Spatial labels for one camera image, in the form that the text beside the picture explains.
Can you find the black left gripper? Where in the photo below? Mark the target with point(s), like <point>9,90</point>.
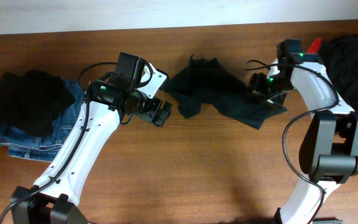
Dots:
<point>155,109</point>

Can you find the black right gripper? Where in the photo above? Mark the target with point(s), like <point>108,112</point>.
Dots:
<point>256,84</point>

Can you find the black Nike t-shirt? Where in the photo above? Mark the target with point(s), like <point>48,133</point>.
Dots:
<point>208,82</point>

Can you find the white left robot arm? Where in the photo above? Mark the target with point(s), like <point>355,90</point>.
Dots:
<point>55,195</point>

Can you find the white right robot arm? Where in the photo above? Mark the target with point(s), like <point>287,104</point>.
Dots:
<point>328,155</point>

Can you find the red garment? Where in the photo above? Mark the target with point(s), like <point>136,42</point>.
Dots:
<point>315,46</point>

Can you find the black clothes pile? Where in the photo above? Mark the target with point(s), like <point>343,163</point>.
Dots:
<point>340,57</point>

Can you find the folded black garment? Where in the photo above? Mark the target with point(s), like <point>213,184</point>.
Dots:
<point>32,101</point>

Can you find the folded blue jeans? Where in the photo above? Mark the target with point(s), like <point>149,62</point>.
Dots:
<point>45,148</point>

